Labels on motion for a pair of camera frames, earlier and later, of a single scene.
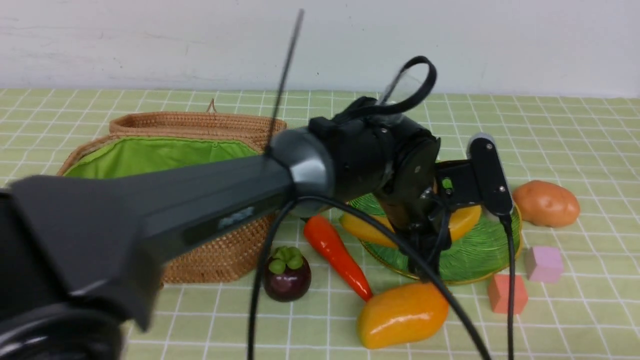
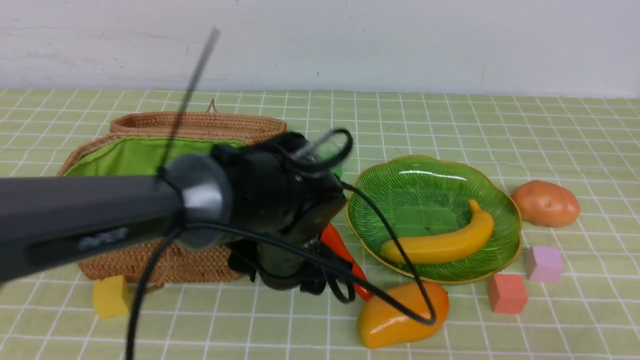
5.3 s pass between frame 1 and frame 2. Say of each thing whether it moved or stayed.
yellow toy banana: moved
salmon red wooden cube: stayed
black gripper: moved
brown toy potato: stayed
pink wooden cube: stayed
